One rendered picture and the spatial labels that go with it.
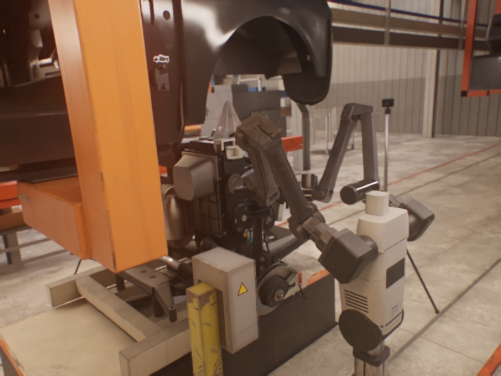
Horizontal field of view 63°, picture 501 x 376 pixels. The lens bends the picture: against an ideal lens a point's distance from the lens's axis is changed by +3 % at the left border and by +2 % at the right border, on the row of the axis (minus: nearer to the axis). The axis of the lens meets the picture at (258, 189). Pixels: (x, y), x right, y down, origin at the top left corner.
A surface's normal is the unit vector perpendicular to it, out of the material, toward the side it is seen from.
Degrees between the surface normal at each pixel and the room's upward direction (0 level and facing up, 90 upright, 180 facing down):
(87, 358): 0
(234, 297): 90
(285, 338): 90
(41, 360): 0
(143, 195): 90
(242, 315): 90
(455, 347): 0
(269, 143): 99
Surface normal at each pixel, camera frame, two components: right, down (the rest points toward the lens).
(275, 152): 0.53, 0.34
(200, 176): 0.38, 0.20
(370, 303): -0.54, 0.38
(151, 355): 0.69, 0.14
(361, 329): -0.70, 0.20
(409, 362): -0.05, -0.97
